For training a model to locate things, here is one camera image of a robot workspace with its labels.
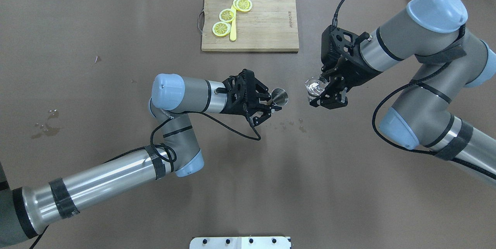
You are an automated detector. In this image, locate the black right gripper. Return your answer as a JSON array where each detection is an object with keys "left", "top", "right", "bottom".
[{"left": 309, "top": 25, "right": 381, "bottom": 109}]

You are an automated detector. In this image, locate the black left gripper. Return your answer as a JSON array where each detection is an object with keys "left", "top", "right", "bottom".
[{"left": 221, "top": 69, "right": 282, "bottom": 126}]

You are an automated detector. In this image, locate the clear glass shaker cup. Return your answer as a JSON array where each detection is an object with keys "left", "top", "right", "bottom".
[{"left": 305, "top": 76, "right": 329, "bottom": 102}]

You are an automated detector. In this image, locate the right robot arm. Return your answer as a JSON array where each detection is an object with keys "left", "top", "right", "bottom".
[{"left": 305, "top": 0, "right": 496, "bottom": 185}]

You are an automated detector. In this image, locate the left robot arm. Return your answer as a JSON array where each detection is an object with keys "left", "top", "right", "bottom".
[{"left": 1, "top": 69, "right": 288, "bottom": 247}]

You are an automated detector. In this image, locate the spilled droplets table centre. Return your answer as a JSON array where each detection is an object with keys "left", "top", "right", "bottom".
[{"left": 279, "top": 118, "right": 308, "bottom": 133}]

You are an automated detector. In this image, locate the yellow plastic knife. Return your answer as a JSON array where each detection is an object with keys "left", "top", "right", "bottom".
[{"left": 229, "top": 5, "right": 237, "bottom": 42}]

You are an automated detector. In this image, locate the wooden cutting board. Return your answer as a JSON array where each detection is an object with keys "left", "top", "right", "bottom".
[{"left": 201, "top": 0, "right": 300, "bottom": 52}]

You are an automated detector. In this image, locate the lemon slice bottom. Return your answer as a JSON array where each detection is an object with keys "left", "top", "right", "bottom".
[{"left": 212, "top": 21, "right": 231, "bottom": 37}]

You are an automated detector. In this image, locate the lemon slice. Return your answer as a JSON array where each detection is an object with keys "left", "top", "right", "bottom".
[
  {"left": 219, "top": 8, "right": 237, "bottom": 23},
  {"left": 212, "top": 21, "right": 231, "bottom": 37},
  {"left": 232, "top": 0, "right": 253, "bottom": 12}
]

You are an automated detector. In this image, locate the lemon slice middle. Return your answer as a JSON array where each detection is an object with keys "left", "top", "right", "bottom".
[{"left": 219, "top": 8, "right": 237, "bottom": 23}]

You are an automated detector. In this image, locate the lemon slice top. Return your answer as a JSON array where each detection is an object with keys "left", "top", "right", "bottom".
[{"left": 232, "top": 0, "right": 253, "bottom": 12}]

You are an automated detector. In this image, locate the spilled liquid puddle left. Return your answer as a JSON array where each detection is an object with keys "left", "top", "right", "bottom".
[{"left": 30, "top": 109, "right": 63, "bottom": 139}]

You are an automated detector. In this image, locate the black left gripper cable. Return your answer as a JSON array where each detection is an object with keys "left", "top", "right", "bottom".
[{"left": 149, "top": 90, "right": 261, "bottom": 164}]

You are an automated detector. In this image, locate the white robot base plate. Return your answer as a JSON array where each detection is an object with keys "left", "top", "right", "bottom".
[{"left": 189, "top": 236, "right": 292, "bottom": 249}]

